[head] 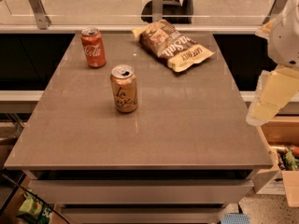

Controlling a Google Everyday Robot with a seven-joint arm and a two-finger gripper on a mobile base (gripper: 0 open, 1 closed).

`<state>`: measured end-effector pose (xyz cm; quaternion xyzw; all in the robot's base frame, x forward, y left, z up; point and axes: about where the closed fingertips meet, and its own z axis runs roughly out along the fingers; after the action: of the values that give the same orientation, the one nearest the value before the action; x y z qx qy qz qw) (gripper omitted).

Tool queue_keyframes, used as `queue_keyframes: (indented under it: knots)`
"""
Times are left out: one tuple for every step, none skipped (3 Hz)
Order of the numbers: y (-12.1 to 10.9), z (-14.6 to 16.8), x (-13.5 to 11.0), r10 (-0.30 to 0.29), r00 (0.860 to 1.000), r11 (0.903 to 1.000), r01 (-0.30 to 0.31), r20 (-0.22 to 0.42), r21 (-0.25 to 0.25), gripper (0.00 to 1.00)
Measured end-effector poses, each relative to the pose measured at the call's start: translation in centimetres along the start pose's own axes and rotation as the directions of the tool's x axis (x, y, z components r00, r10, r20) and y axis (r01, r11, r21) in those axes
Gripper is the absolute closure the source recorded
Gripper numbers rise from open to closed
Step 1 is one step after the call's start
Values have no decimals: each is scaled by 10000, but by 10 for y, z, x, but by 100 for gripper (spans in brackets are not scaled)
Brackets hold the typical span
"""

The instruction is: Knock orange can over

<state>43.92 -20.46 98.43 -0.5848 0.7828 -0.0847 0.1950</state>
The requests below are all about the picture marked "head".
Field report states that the orange LaCroix can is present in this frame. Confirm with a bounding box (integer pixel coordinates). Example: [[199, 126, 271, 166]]
[[110, 64, 137, 113]]

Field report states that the red Coca-Cola can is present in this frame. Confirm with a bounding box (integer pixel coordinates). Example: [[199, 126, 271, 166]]
[[81, 27, 106, 68]]

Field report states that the right metal railing bracket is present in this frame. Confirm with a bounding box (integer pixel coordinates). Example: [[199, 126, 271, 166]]
[[263, 0, 288, 24]]

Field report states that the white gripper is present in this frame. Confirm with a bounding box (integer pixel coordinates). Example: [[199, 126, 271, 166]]
[[246, 0, 299, 126]]

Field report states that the grey drawer cabinet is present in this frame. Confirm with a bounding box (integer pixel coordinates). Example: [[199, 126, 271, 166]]
[[29, 179, 253, 224]]

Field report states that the cardboard box with items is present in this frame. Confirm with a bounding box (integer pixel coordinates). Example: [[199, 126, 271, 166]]
[[253, 116, 299, 207]]

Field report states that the black office chair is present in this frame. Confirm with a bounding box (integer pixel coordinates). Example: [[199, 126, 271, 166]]
[[140, 0, 198, 25]]

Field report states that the left metal railing bracket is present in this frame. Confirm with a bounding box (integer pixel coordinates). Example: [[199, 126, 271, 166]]
[[28, 0, 51, 30]]

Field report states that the green snack bag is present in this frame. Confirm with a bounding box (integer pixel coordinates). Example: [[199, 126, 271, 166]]
[[17, 193, 53, 224]]

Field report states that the blue mesh object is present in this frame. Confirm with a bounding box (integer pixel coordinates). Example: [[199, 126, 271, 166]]
[[221, 214, 250, 224]]

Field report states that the brown chip bag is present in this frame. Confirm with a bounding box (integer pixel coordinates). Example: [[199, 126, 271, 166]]
[[132, 20, 213, 73]]

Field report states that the metal railing bracket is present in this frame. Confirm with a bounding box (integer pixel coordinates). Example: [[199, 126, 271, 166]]
[[263, 0, 288, 24], [28, 0, 51, 30], [152, 0, 163, 21]]

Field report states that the middle metal railing bracket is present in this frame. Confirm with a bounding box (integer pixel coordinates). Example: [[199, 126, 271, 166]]
[[152, 0, 163, 21]]

